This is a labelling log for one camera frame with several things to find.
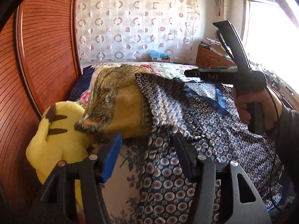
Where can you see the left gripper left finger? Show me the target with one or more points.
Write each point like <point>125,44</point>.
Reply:
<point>57,196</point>

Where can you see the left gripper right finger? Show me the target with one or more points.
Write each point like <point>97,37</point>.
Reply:
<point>240,201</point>

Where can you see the blue circle-patterned silk garment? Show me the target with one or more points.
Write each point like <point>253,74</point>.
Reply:
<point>215,130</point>

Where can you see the dark grey sleeve forearm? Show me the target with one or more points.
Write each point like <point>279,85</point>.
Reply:
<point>287,142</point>

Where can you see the person's right hand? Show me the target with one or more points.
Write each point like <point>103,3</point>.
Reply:
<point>268,107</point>

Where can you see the long wooden sideboard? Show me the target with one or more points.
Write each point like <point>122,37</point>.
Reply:
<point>208,58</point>

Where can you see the clutter on sideboard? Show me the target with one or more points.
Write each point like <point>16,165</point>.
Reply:
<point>217,47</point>

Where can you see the window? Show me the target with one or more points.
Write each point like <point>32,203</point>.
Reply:
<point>271,38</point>

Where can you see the yellow plush toy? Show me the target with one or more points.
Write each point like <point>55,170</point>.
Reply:
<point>56,139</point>

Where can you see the floral bed quilt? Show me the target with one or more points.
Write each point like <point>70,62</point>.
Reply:
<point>163,69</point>

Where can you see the blue tissue box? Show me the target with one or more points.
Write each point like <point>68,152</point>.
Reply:
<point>156,56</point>

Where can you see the yellow-green patterned cloth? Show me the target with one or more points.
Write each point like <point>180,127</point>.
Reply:
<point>116,105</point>

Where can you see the white circle-patterned curtain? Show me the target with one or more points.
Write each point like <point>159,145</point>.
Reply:
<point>126,30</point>

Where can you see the wooden wardrobe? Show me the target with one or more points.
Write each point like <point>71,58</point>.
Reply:
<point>39,66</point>

